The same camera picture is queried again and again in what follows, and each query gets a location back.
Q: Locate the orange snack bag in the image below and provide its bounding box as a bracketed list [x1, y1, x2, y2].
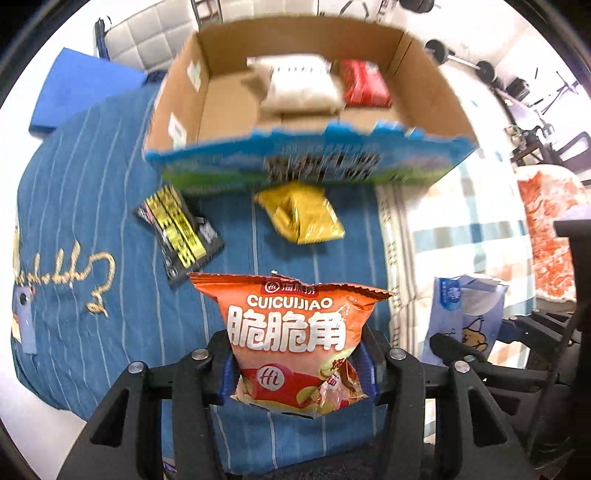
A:
[188, 271, 394, 420]

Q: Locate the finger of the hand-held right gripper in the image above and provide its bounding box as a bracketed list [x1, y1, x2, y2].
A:
[429, 332, 557, 386]
[501, 310, 583, 346]

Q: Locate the cardboard box with blue print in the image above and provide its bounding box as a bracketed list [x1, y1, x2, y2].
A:
[142, 16, 478, 197]

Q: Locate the blue flat cushion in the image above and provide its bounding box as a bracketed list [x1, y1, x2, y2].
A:
[28, 47, 148, 136]

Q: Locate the plaid bed sheet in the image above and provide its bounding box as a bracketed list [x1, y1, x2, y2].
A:
[374, 138, 541, 444]

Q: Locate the light blue fabric tag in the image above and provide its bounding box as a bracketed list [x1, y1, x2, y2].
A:
[11, 286, 38, 355]

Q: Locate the white soft packet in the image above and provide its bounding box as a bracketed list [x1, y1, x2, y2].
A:
[247, 54, 346, 115]

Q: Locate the black dumbbell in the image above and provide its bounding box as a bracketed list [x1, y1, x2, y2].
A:
[424, 39, 497, 85]

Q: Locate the white quilted headboard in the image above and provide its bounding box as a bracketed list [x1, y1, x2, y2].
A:
[104, 0, 200, 73]

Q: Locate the orange patterned pillow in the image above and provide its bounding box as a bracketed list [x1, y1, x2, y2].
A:
[515, 165, 591, 304]

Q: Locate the blue and white packet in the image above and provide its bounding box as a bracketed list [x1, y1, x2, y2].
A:
[420, 273, 509, 366]

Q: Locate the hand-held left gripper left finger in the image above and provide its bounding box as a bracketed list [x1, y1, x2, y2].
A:
[58, 330, 242, 480]

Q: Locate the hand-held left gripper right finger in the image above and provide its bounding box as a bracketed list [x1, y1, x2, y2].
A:
[353, 325, 539, 480]

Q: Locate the black and yellow snack packet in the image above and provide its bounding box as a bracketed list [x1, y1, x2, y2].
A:
[134, 185, 226, 288]

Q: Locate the red snack packet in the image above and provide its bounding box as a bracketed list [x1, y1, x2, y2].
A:
[339, 59, 392, 109]

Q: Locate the blue striped blanket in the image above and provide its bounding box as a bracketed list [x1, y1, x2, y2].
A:
[11, 85, 394, 476]

